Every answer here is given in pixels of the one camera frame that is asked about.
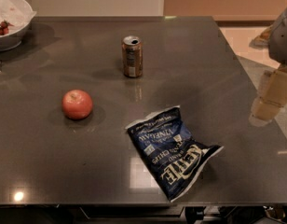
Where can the orange soda can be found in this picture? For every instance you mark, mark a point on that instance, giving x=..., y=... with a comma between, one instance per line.
x=132, y=55

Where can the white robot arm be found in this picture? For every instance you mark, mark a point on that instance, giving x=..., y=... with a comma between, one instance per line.
x=277, y=50

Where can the red fruit in bowl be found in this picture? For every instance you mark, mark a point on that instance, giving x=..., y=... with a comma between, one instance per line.
x=4, y=27

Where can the white napkin in bowl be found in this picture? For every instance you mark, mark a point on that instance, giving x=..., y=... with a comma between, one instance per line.
x=17, y=12

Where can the white bowl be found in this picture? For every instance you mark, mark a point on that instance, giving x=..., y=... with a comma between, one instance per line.
x=14, y=37

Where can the red apple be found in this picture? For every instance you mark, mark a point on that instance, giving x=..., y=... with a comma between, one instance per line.
x=76, y=104

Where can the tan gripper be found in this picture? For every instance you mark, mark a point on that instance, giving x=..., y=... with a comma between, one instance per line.
x=282, y=41

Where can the blue chip bag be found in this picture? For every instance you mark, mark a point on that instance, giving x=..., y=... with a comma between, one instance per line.
x=169, y=151

